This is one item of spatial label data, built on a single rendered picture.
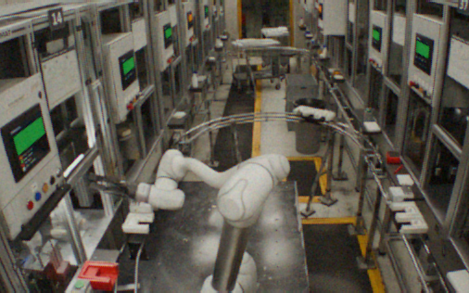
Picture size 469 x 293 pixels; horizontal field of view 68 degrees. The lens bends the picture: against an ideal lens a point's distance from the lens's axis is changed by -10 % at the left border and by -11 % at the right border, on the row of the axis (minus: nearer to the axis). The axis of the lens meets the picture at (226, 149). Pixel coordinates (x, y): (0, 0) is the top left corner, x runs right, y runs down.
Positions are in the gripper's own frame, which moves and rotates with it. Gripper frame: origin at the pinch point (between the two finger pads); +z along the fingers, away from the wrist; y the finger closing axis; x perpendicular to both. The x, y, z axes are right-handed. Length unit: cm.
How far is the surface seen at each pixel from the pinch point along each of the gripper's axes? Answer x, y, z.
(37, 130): 6.7, 43.7, 15.9
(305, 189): -123, -170, -160
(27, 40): -18, 63, 27
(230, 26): -704, -442, -59
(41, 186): 20.6, 27.3, 12.5
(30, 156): 17.0, 42.5, 14.7
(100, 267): 34.2, -15.1, -10.9
